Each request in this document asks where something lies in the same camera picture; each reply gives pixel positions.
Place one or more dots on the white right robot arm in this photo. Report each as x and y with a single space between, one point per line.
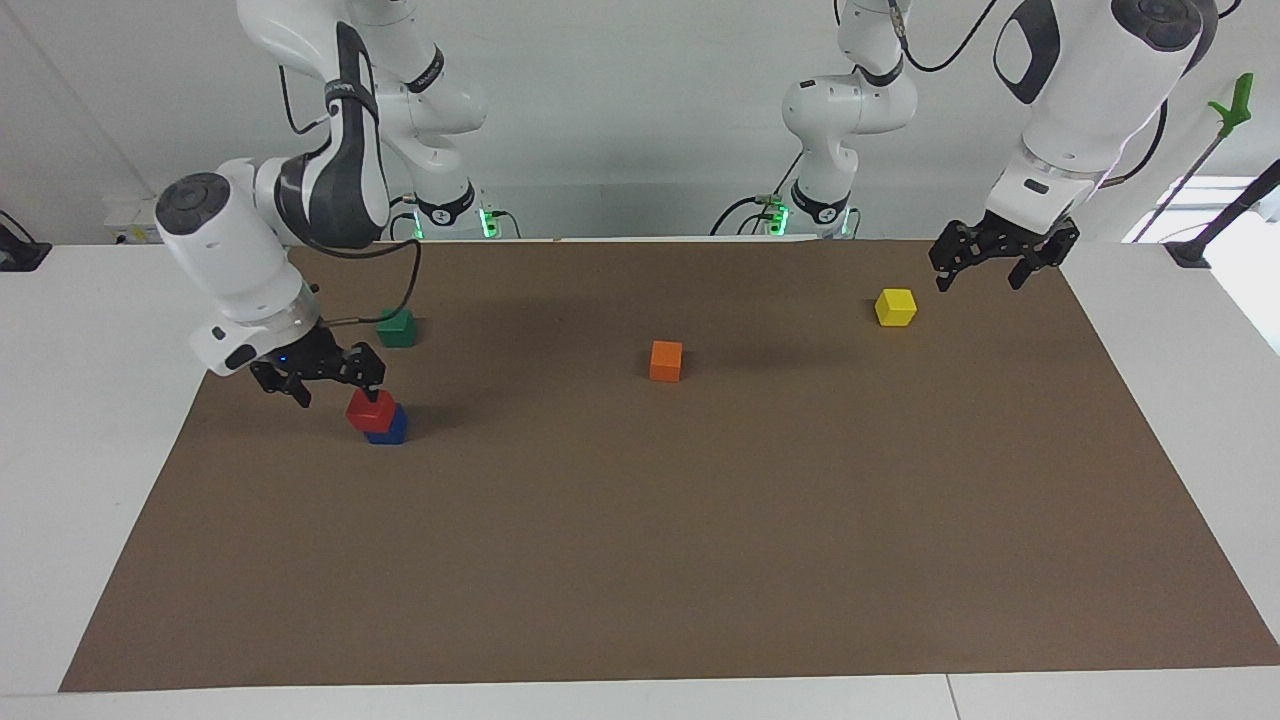
230 240

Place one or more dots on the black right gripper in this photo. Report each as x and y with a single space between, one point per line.
305 362

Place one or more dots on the red wooden block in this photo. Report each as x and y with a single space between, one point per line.
368 412

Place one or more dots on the yellow wooden block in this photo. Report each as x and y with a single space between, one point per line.
896 307

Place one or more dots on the green-tipped thin rod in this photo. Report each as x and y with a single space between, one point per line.
1238 105

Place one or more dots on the brown table mat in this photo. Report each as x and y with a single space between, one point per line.
700 520

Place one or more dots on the green wooden block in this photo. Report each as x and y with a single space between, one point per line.
398 330

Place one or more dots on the black angled pole stand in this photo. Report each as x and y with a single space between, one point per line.
1225 215

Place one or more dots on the blue wooden block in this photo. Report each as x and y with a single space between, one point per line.
392 432

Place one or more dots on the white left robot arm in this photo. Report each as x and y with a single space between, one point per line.
1080 80

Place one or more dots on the orange wooden block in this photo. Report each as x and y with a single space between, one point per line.
666 362

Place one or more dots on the small black clamp mount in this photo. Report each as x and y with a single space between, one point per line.
20 255

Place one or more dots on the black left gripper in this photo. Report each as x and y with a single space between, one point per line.
1015 238

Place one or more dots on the white wall box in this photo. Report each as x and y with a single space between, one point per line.
130 222

